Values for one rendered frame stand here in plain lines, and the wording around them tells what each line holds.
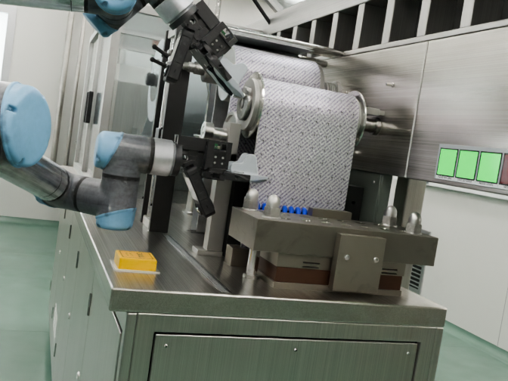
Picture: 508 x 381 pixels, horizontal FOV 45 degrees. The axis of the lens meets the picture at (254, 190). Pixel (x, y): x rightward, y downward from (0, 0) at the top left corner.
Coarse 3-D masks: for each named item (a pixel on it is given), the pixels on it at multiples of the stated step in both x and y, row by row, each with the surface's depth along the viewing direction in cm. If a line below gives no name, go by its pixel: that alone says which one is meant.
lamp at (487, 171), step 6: (486, 156) 110; (492, 156) 109; (498, 156) 108; (480, 162) 112; (486, 162) 110; (492, 162) 109; (498, 162) 107; (480, 168) 112; (486, 168) 110; (492, 168) 109; (498, 168) 107; (480, 174) 111; (486, 174) 110; (492, 174) 108; (480, 180) 111; (486, 180) 110; (492, 180) 108
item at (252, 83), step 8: (248, 80) 138; (256, 80) 135; (256, 88) 133; (256, 96) 132; (256, 104) 132; (256, 112) 133; (360, 112) 141; (240, 120) 140; (248, 120) 135; (360, 120) 141; (248, 128) 136
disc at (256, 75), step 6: (258, 72) 136; (252, 78) 138; (258, 78) 135; (264, 84) 132; (264, 90) 131; (264, 96) 131; (258, 114) 132; (258, 120) 132; (252, 126) 134; (246, 132) 138; (252, 132) 134
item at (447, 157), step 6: (444, 150) 122; (450, 150) 120; (456, 150) 119; (444, 156) 122; (450, 156) 120; (444, 162) 121; (450, 162) 120; (438, 168) 123; (444, 168) 121; (450, 168) 120; (444, 174) 121; (450, 174) 119
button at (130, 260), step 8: (120, 256) 114; (128, 256) 114; (136, 256) 115; (144, 256) 117; (152, 256) 118; (120, 264) 113; (128, 264) 113; (136, 264) 114; (144, 264) 114; (152, 264) 115
